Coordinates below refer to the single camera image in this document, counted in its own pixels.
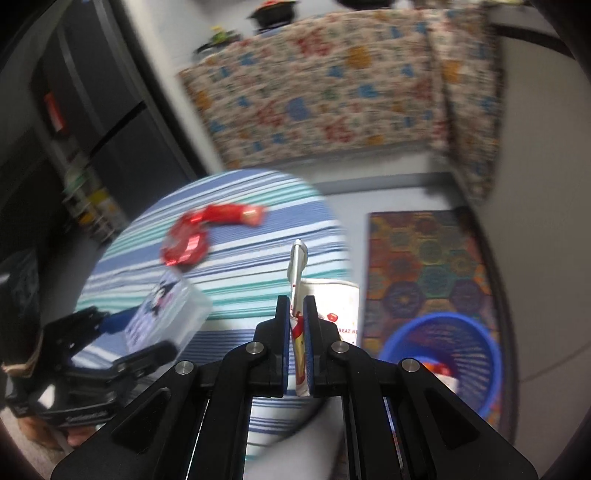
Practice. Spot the red foil round package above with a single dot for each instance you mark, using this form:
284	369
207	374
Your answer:
184	242

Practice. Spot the black pot with red lid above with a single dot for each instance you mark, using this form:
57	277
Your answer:
272	11

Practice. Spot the dark wok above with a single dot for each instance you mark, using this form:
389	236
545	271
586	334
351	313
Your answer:
364	3

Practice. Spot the red plastic bag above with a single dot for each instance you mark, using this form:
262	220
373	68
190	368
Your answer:
436	368

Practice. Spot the white crumpled packet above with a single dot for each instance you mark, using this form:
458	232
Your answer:
444	383

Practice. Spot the striped tablecloth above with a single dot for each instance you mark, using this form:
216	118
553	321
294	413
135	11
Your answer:
240	267

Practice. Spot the patterned cloth with red characters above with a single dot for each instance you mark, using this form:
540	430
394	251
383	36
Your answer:
323	92

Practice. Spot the dark cabinet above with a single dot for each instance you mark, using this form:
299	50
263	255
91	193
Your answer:
101	83

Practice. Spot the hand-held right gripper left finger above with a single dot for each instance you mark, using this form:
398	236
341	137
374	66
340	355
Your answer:
286	332

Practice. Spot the person's left hand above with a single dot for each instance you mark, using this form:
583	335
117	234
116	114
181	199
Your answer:
81	436

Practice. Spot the row of jars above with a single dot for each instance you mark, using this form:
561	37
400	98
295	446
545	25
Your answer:
92	203

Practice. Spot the person's left forearm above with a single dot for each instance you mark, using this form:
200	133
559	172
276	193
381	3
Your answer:
21	364

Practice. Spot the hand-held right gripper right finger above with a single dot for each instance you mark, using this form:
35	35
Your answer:
308	332

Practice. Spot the clear plastic box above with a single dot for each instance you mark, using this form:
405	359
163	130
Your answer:
171	304

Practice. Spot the colourful hexagon rug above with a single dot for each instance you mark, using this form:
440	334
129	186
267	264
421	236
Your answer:
415	258

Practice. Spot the blue plastic basket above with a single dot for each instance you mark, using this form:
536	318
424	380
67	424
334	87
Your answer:
461	341

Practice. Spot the white red printed paper bag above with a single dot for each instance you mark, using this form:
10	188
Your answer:
297	341

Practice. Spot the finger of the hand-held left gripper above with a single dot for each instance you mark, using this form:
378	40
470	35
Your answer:
147	355
115	319

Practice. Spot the long red wrapper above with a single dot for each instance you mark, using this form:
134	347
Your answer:
226	214

